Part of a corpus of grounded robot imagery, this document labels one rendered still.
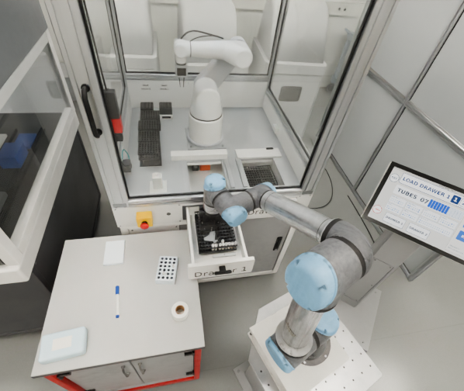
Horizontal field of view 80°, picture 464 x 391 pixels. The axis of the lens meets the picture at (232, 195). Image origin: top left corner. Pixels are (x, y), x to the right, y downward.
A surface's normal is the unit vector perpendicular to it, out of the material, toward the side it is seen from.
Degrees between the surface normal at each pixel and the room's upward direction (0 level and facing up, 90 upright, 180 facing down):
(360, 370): 0
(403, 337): 0
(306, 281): 84
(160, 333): 0
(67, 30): 90
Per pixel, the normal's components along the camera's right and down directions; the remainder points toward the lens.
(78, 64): 0.18, 0.73
